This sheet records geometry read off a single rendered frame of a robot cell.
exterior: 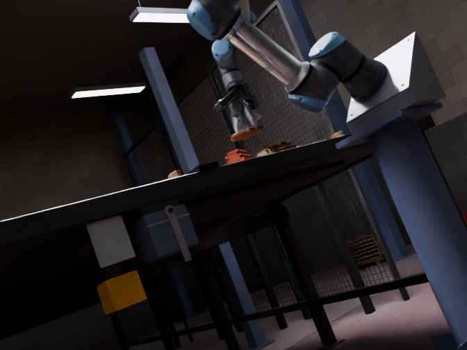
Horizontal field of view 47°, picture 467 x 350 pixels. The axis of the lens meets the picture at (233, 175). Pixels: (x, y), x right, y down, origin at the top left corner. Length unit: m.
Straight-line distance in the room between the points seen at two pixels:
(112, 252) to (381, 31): 6.17
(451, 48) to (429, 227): 5.16
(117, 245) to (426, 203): 0.95
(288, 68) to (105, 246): 0.78
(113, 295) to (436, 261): 0.99
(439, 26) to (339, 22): 1.42
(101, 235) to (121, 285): 0.14
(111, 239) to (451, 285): 1.03
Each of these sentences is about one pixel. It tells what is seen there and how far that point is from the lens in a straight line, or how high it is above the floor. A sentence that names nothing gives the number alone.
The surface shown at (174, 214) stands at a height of 0.81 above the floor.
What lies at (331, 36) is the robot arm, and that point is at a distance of 1.79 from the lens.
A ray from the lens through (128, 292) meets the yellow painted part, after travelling 1.40.
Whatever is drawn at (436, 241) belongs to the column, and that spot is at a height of 0.46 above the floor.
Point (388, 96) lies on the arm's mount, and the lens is 1.75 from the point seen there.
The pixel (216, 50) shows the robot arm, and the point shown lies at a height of 1.36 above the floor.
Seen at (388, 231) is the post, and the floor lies 0.32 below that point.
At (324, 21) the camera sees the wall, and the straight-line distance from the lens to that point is 7.78.
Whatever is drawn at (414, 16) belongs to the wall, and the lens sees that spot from 7.05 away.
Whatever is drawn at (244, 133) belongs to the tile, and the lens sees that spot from 1.98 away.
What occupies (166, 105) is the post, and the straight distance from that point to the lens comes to 4.11.
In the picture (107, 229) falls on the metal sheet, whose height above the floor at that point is 0.83.
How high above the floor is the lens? 0.63
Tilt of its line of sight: 9 degrees up
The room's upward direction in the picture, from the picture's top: 22 degrees counter-clockwise
